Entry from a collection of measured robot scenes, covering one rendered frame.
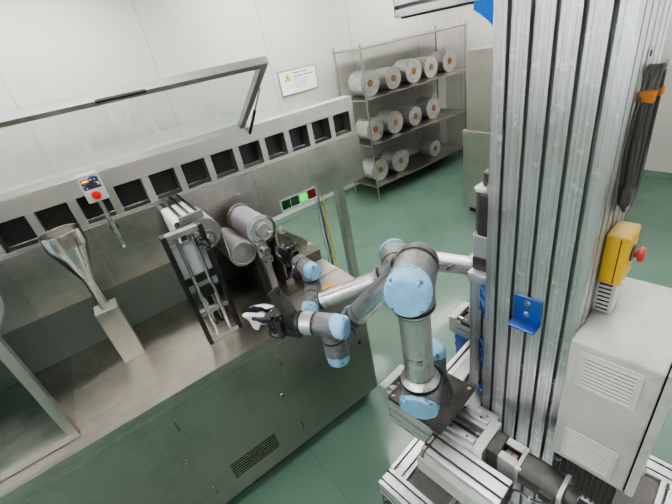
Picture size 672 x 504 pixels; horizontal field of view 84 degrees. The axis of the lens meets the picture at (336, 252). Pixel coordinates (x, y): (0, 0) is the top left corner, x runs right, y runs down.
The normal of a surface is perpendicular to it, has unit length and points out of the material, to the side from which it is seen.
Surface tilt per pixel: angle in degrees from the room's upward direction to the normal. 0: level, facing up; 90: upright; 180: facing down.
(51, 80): 90
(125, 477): 90
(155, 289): 90
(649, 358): 0
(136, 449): 90
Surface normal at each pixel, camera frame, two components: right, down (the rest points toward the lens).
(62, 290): 0.58, 0.32
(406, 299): -0.37, 0.40
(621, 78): -0.72, 0.46
